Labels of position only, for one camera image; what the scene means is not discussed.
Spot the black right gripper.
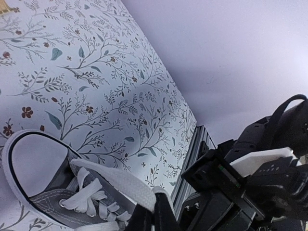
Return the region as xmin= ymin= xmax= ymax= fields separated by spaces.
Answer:
xmin=180 ymin=150 xmax=308 ymax=231

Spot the floral patterned table mat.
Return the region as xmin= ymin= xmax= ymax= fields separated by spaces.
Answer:
xmin=0 ymin=0 xmax=196 ymax=192

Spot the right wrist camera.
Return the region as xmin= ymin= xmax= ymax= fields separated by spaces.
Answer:
xmin=230 ymin=147 xmax=303 ymax=178

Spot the right black camera cable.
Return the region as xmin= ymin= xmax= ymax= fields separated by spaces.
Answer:
xmin=271 ymin=94 xmax=308 ymax=135

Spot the grey canvas sneaker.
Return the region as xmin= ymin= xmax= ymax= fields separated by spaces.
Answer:
xmin=2 ymin=130 xmax=136 ymax=231

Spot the white shoelace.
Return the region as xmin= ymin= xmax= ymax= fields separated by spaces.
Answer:
xmin=60 ymin=159 xmax=172 ymax=231

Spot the front aluminium rail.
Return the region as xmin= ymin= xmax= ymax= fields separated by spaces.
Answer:
xmin=170 ymin=125 xmax=217 ymax=219

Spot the woven bamboo tray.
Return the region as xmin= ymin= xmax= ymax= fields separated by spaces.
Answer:
xmin=0 ymin=0 xmax=20 ymax=15

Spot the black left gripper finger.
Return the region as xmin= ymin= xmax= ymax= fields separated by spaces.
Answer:
xmin=125 ymin=192 xmax=180 ymax=231

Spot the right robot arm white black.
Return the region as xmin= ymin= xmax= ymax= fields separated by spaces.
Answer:
xmin=178 ymin=94 xmax=308 ymax=231

